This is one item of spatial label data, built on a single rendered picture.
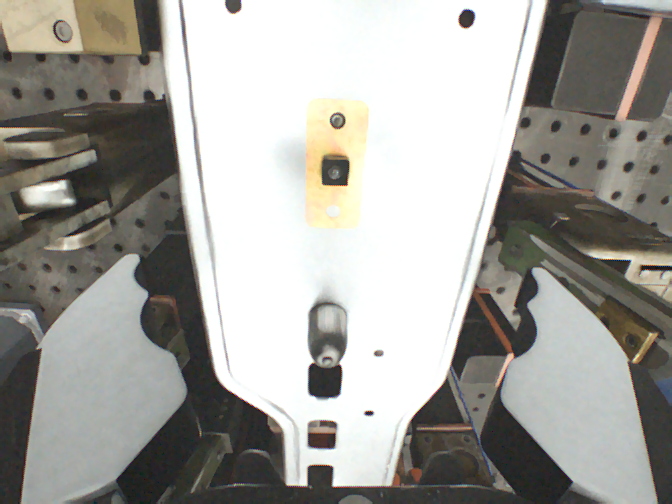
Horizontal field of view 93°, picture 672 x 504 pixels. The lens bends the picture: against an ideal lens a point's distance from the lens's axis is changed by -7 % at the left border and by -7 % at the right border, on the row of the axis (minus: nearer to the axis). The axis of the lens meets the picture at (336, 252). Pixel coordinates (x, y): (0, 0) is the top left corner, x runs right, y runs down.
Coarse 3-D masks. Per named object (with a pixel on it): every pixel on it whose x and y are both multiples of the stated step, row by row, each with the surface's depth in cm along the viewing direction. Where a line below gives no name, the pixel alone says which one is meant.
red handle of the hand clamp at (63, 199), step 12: (48, 180) 16; (60, 180) 16; (72, 180) 16; (12, 192) 15; (24, 192) 15; (36, 192) 15; (48, 192) 16; (60, 192) 16; (72, 192) 16; (24, 204) 15; (36, 204) 15; (48, 204) 16; (60, 204) 16; (72, 204) 16
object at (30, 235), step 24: (0, 168) 13; (24, 168) 14; (48, 168) 15; (72, 168) 16; (0, 192) 13; (0, 216) 14; (48, 216) 16; (72, 216) 16; (96, 216) 18; (0, 240) 14; (24, 240) 14; (48, 240) 15; (0, 264) 13
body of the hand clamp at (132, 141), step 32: (0, 128) 16; (32, 128) 16; (64, 128) 16; (96, 128) 18; (128, 128) 21; (160, 128) 25; (0, 160) 17; (128, 160) 21; (160, 160) 25; (96, 192) 19; (128, 192) 21
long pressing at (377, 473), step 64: (192, 0) 18; (256, 0) 18; (320, 0) 18; (384, 0) 18; (448, 0) 18; (512, 0) 18; (192, 64) 19; (256, 64) 19; (320, 64) 19; (384, 64) 20; (448, 64) 19; (512, 64) 20; (192, 128) 21; (256, 128) 21; (384, 128) 21; (448, 128) 21; (512, 128) 22; (192, 192) 23; (256, 192) 23; (384, 192) 23; (448, 192) 23; (192, 256) 25; (256, 256) 25; (320, 256) 26; (384, 256) 26; (448, 256) 26; (256, 320) 28; (384, 320) 29; (448, 320) 29; (256, 384) 32; (384, 384) 32; (320, 448) 38; (384, 448) 37
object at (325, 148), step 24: (312, 120) 21; (360, 120) 21; (312, 144) 21; (336, 144) 21; (360, 144) 21; (312, 168) 22; (360, 168) 22; (312, 192) 23; (336, 192) 23; (360, 192) 23; (312, 216) 24
